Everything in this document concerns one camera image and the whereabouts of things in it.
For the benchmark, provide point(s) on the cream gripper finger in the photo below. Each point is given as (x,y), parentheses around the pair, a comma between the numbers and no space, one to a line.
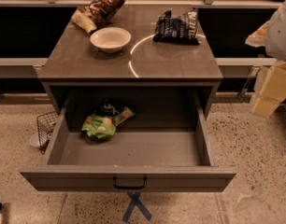
(269,90)
(257,38)

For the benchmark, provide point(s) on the green rice chip bag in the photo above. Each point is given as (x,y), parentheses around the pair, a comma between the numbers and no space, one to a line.
(104,120)

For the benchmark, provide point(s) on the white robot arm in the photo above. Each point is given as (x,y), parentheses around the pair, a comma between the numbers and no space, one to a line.
(275,38)

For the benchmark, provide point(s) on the dark blue kettle chip bag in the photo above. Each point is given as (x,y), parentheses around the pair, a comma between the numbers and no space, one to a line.
(182,28)

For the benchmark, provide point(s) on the grey cabinet with counter top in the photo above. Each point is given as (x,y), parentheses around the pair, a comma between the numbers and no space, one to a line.
(75,61)

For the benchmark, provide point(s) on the brown sea salt chip bag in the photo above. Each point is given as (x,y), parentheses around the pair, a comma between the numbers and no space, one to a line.
(96,15)

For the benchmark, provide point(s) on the open grey top drawer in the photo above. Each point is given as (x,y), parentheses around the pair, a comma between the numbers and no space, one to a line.
(166,142)

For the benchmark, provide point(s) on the white ceramic bowl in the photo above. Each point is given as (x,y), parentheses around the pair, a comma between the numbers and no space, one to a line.
(111,39)

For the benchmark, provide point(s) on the blue tape cross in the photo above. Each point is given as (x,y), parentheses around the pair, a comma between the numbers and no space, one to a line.
(135,202)

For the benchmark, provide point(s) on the metal shelf bracket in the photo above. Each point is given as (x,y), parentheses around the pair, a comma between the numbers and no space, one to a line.
(252,74)

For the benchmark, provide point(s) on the black drawer handle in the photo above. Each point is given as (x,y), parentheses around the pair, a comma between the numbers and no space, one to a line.
(127,184)

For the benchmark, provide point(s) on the black wire basket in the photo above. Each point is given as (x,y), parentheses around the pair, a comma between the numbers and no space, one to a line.
(45,126)

